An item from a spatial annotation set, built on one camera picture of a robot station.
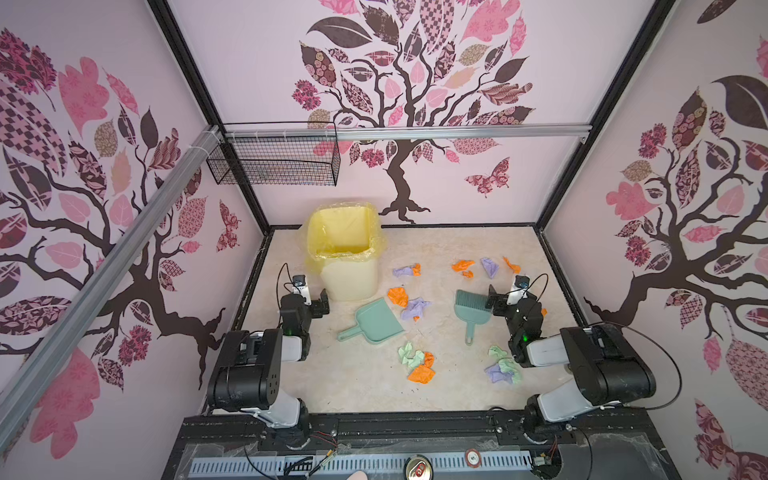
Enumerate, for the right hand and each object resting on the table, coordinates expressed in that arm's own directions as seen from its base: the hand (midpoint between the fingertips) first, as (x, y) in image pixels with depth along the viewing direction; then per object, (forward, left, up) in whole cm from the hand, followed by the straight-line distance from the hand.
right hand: (508, 284), depth 92 cm
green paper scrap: (-20, +32, -8) cm, 38 cm away
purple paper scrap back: (+13, +1, -8) cm, 15 cm away
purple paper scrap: (-5, +29, -6) cm, 30 cm away
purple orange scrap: (+11, +29, -6) cm, 31 cm away
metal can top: (-46, +32, +3) cm, 56 cm away
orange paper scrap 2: (-24, +27, -9) cm, 37 cm away
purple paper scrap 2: (-25, +8, -8) cm, 27 cm away
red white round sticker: (-44, +18, -8) cm, 48 cm away
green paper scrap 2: (-23, +5, -6) cm, 25 cm away
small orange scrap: (+13, -9, -9) cm, 18 cm away
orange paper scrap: (+2, +35, -9) cm, 36 cm away
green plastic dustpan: (-8, +42, -9) cm, 44 cm away
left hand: (0, +63, -3) cm, 63 cm away
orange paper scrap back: (+14, +10, -8) cm, 19 cm away
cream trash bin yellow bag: (+15, +52, +4) cm, 54 cm away
